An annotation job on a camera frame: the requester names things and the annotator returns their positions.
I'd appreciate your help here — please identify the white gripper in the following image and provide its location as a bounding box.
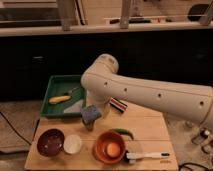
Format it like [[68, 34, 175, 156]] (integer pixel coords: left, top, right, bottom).
[[87, 96, 110, 118]]

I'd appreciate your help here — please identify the blue sponge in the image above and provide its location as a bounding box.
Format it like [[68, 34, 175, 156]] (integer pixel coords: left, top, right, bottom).
[[81, 105, 101, 131]]

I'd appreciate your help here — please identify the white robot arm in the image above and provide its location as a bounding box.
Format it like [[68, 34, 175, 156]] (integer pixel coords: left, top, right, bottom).
[[81, 54, 213, 131]]

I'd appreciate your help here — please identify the striped black box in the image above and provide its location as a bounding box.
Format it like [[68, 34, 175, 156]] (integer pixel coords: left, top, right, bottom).
[[110, 98, 127, 113]]

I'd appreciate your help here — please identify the grey cloth in tray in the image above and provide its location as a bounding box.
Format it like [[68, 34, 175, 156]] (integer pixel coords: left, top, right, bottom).
[[64, 100, 83, 113]]

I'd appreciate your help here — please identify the green chili pepper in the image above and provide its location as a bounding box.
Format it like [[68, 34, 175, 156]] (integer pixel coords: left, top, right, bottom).
[[110, 128, 134, 140]]

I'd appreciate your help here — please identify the orange bowl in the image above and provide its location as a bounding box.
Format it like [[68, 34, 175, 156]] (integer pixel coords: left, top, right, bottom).
[[93, 131, 126, 164]]

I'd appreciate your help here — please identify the green plastic tray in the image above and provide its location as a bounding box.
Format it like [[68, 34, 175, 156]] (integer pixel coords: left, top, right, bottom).
[[40, 75, 87, 118]]

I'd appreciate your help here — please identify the white bowl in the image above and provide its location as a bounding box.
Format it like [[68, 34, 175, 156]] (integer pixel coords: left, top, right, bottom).
[[63, 134, 82, 154]]

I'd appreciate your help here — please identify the white dish brush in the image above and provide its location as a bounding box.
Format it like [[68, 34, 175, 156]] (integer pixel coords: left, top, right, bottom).
[[123, 151, 170, 164]]

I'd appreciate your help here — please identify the dark brown bowl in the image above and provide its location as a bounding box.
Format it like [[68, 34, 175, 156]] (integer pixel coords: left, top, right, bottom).
[[37, 129, 65, 157]]

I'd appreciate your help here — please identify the black cable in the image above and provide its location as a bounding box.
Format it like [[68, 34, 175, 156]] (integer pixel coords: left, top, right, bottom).
[[177, 162, 213, 171], [0, 111, 33, 147]]

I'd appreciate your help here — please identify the black cable at bottom right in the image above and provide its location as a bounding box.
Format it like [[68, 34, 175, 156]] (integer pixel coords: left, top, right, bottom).
[[177, 162, 213, 171]]

